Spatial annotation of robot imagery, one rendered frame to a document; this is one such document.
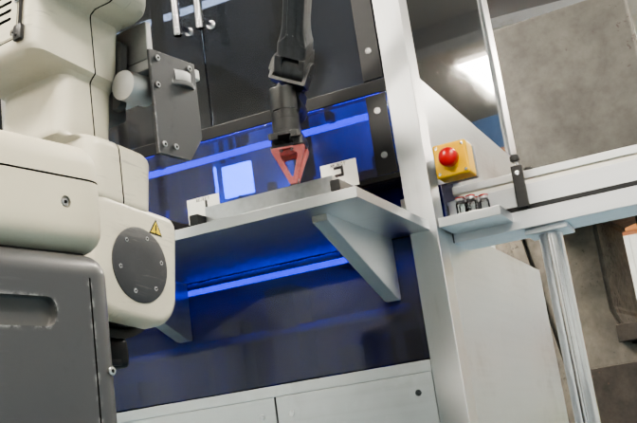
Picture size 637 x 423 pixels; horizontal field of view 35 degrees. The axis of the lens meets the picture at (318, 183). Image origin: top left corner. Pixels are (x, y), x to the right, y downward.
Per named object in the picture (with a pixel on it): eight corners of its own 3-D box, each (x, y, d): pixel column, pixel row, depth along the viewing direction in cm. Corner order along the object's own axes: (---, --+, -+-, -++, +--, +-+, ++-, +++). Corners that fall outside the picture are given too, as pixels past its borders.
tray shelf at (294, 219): (163, 296, 242) (162, 287, 242) (442, 234, 216) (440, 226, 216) (29, 275, 199) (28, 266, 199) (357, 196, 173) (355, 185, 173)
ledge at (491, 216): (459, 236, 221) (457, 228, 221) (517, 224, 216) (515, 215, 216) (439, 228, 208) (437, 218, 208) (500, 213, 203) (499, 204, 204)
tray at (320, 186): (287, 248, 217) (285, 232, 218) (401, 222, 208) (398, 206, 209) (207, 226, 187) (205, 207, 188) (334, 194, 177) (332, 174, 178)
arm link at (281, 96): (263, 83, 207) (290, 78, 206) (272, 94, 213) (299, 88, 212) (267, 116, 205) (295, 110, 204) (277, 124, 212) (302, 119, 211)
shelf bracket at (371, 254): (388, 302, 210) (378, 241, 213) (401, 300, 209) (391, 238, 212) (320, 287, 179) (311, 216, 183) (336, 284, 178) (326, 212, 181)
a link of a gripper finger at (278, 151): (314, 186, 207) (308, 142, 209) (308, 178, 200) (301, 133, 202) (282, 192, 208) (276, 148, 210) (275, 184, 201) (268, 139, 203)
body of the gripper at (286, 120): (309, 150, 210) (304, 116, 212) (300, 137, 200) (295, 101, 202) (279, 156, 211) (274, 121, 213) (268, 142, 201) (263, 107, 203)
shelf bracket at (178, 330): (181, 342, 228) (175, 285, 231) (192, 340, 227) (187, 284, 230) (88, 336, 198) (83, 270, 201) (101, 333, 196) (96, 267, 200)
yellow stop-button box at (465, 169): (446, 185, 216) (441, 153, 218) (480, 177, 213) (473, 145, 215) (436, 178, 209) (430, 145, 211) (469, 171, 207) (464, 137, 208)
